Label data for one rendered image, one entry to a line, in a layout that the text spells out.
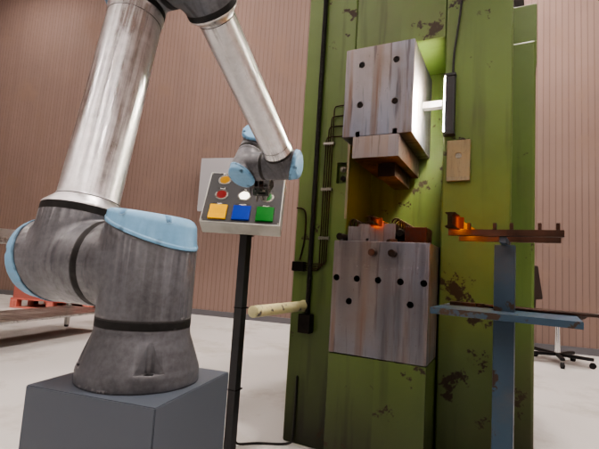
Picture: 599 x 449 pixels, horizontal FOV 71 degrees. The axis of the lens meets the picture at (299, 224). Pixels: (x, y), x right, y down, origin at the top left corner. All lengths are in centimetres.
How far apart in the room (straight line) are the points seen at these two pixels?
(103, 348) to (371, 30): 186
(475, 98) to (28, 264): 167
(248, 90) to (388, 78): 92
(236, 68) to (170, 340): 65
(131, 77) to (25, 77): 882
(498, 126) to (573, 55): 477
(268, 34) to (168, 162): 255
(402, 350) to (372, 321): 15
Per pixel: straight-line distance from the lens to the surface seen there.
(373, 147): 181
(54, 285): 81
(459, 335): 182
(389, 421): 173
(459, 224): 136
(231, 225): 178
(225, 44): 104
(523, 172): 230
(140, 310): 68
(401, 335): 165
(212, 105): 703
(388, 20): 220
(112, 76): 92
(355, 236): 176
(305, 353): 202
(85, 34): 913
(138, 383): 68
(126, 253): 68
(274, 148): 121
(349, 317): 170
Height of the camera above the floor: 79
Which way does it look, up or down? 6 degrees up
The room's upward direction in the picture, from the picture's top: 4 degrees clockwise
